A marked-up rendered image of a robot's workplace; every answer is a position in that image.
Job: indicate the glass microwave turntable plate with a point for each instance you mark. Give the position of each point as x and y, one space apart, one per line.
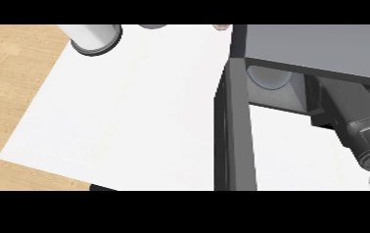
267 78

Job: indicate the small pink object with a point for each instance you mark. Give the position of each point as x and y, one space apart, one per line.
221 27

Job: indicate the small grey round object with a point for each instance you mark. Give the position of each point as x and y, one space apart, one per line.
152 26

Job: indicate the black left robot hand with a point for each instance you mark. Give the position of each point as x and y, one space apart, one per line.
100 188

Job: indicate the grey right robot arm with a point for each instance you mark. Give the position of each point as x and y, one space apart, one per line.
348 109

